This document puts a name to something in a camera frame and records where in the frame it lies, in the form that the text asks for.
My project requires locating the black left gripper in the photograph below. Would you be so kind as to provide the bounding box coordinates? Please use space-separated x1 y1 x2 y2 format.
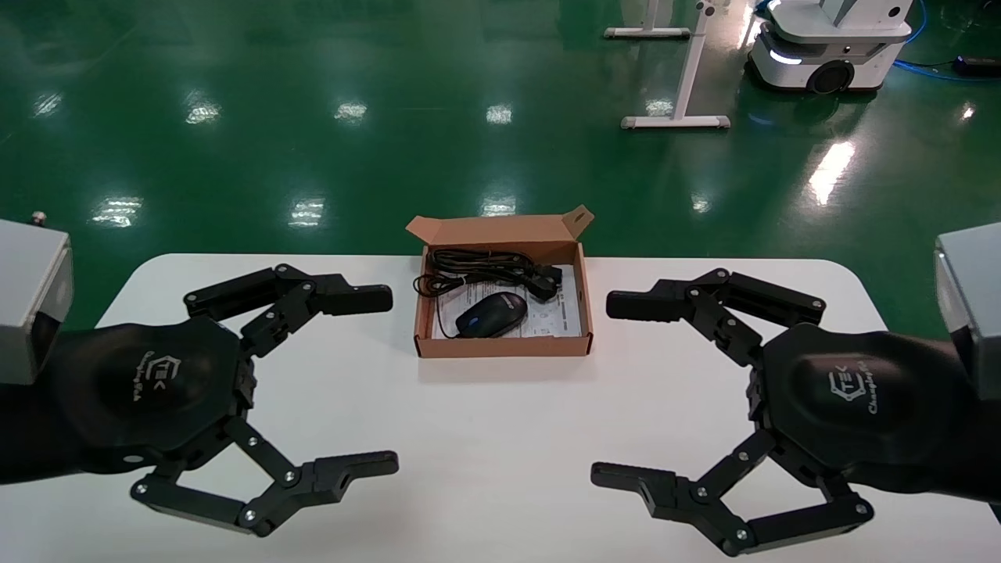
0 263 400 539

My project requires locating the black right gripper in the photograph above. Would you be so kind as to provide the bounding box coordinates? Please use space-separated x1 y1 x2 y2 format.
590 267 1001 558

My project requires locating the black power cable with plug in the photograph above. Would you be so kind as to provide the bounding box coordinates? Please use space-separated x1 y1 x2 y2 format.
421 248 565 303

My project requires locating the black wired computer mouse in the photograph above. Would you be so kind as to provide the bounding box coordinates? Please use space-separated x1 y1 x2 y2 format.
414 270 530 341

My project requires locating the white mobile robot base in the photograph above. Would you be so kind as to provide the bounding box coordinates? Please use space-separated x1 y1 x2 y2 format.
747 0 914 95

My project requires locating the brown cardboard box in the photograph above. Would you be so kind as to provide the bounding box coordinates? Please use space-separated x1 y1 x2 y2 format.
405 205 596 359

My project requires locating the white printed instruction sheet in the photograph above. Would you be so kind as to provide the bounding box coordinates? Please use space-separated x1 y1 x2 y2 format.
432 265 584 339

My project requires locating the white table leg stand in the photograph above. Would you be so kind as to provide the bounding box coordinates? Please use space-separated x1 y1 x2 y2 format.
621 0 731 131
604 0 693 41

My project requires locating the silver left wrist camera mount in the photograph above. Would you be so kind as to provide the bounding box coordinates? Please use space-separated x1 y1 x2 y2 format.
0 211 74 386

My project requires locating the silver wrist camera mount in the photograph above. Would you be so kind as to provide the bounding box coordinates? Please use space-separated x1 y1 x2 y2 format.
0 211 74 386
934 222 1001 400

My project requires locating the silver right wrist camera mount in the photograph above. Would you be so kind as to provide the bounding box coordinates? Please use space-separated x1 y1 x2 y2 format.
934 222 1001 400

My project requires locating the blue floor cable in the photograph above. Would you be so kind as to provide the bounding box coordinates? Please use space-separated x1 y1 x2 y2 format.
894 0 1001 84

